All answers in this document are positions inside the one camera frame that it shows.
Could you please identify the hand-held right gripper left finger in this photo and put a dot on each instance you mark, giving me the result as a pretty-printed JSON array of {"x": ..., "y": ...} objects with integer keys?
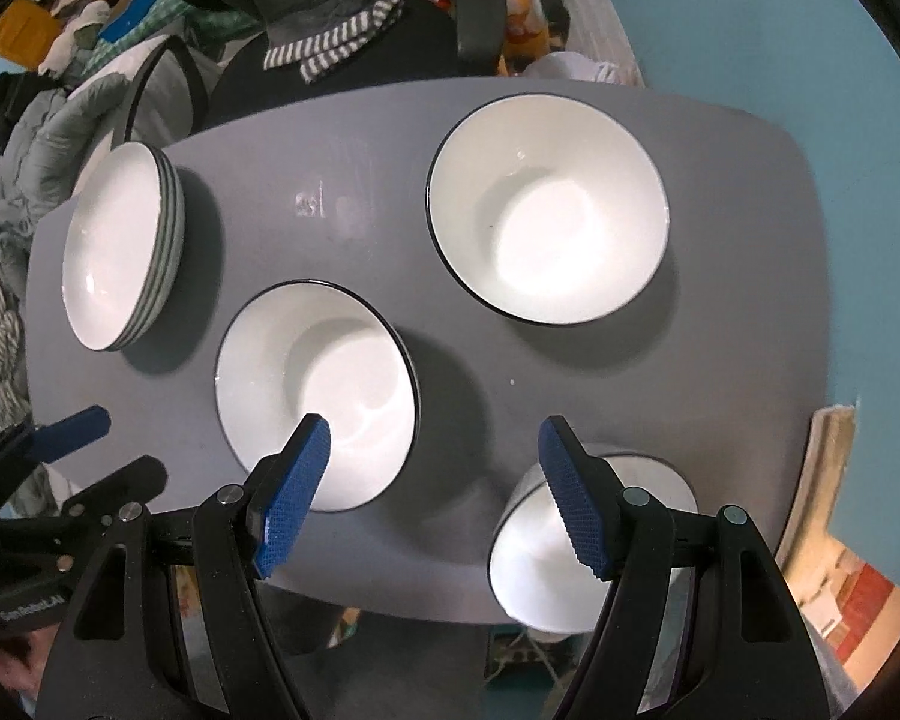
[{"x": 296, "y": 495}]

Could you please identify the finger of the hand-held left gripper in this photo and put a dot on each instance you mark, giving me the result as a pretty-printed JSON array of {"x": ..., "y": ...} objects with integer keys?
[
  {"x": 127, "y": 484},
  {"x": 71, "y": 431}
]

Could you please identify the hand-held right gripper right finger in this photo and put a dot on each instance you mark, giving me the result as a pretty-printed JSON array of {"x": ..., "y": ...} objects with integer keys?
[{"x": 574, "y": 502}]

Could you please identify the white bowl with black rim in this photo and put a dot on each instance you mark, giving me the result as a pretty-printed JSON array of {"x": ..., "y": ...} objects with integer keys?
[
  {"x": 547, "y": 225},
  {"x": 300, "y": 375},
  {"x": 529, "y": 562}
]

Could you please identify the white plate with black rim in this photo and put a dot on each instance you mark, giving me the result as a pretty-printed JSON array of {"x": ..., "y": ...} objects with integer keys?
[
  {"x": 112, "y": 255},
  {"x": 170, "y": 225},
  {"x": 180, "y": 221}
]

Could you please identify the person's left hand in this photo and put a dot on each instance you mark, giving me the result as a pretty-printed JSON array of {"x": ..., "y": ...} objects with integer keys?
[{"x": 4, "y": 664}]

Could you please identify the wooden board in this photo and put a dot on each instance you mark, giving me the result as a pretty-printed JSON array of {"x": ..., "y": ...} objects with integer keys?
[{"x": 817, "y": 480}]

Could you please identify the grey puffer jacket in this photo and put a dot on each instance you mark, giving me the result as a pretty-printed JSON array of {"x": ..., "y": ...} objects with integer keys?
[{"x": 52, "y": 142}]

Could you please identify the beige clothes pile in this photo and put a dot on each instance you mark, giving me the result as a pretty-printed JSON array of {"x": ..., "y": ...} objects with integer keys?
[{"x": 75, "y": 34}]

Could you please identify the blue cardboard box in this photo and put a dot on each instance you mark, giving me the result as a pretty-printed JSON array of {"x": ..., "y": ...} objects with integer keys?
[{"x": 120, "y": 28}]

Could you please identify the orange louvred wardrobe door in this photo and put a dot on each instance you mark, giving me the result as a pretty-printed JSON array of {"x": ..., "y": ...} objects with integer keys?
[{"x": 22, "y": 26}]

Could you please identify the green checkered tablecloth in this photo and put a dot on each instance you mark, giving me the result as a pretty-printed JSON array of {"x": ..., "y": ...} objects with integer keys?
[{"x": 157, "y": 22}]

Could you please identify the crumpled white bag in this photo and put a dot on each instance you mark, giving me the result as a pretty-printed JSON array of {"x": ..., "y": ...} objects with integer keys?
[{"x": 577, "y": 67}]

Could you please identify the striped grey white cloth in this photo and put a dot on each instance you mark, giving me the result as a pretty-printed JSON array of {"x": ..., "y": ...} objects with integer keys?
[{"x": 330, "y": 41}]

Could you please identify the black office chair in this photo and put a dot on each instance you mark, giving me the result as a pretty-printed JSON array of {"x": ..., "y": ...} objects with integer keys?
[{"x": 420, "y": 45}]

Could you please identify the orange bag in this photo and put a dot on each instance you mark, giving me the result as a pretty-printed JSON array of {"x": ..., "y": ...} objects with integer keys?
[{"x": 521, "y": 15}]

